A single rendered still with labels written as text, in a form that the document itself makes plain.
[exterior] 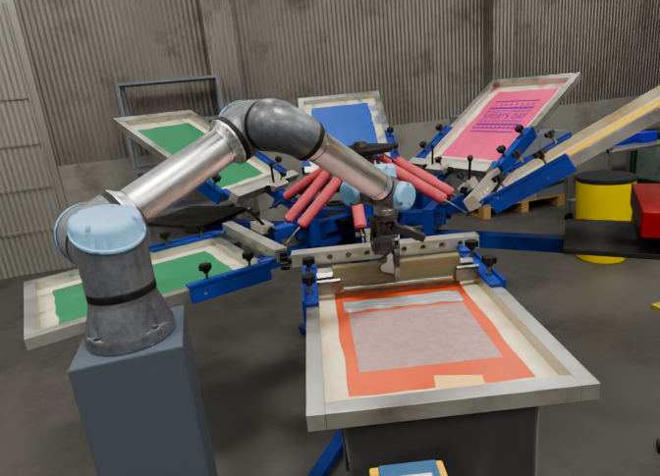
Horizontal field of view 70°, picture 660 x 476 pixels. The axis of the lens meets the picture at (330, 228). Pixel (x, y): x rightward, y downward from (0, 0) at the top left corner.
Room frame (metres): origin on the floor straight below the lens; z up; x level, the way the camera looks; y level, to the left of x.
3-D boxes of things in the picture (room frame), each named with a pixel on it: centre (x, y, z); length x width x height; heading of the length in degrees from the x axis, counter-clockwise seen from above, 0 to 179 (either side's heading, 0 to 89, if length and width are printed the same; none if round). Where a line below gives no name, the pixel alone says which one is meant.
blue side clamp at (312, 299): (1.41, 0.08, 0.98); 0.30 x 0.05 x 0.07; 1
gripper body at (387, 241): (1.39, -0.17, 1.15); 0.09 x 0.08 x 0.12; 91
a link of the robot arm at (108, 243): (0.78, 0.38, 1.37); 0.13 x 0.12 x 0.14; 38
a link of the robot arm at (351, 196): (1.31, -0.11, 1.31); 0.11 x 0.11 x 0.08; 38
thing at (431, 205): (2.23, -0.18, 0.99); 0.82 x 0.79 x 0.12; 1
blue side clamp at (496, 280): (1.42, -0.47, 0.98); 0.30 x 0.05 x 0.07; 1
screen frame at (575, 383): (1.17, -0.20, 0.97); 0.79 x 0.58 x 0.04; 1
